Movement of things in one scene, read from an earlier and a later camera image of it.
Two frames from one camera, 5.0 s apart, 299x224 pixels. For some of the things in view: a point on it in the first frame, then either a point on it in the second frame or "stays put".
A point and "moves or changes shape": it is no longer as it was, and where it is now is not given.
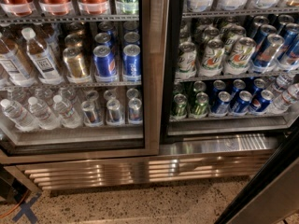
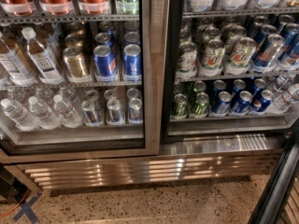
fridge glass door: x=274 y=193 moves or changes shape
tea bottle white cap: x=40 y=59 stays put
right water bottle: x=67 y=113 stays put
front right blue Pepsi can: x=132 y=63 stays put
